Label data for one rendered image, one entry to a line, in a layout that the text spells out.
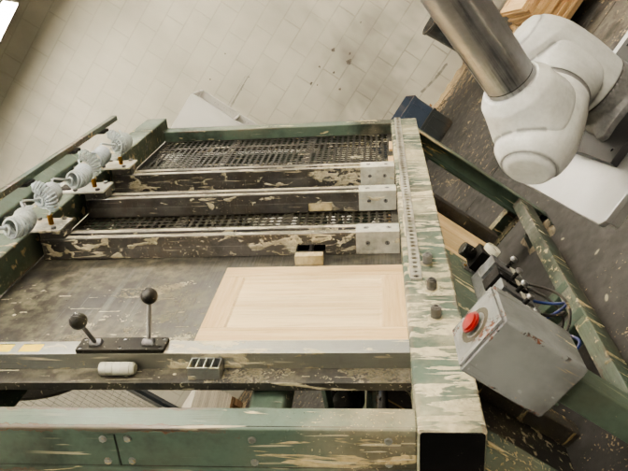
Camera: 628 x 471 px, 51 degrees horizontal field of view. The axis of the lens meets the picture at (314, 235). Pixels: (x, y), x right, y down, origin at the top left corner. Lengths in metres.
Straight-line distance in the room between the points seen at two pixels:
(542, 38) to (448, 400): 0.75
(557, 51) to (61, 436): 1.23
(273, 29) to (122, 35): 1.51
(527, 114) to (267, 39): 5.70
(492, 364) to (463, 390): 0.18
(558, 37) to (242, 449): 1.03
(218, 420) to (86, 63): 6.19
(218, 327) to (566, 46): 0.98
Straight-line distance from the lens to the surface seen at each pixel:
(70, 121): 7.31
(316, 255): 1.83
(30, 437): 1.38
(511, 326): 1.08
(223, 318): 1.60
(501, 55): 1.27
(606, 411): 1.26
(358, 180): 2.44
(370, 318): 1.56
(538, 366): 1.13
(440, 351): 1.38
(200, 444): 1.26
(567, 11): 4.69
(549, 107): 1.32
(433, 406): 1.24
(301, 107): 6.89
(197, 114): 5.56
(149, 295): 1.48
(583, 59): 1.49
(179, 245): 1.97
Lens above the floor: 1.40
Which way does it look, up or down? 9 degrees down
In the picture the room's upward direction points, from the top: 59 degrees counter-clockwise
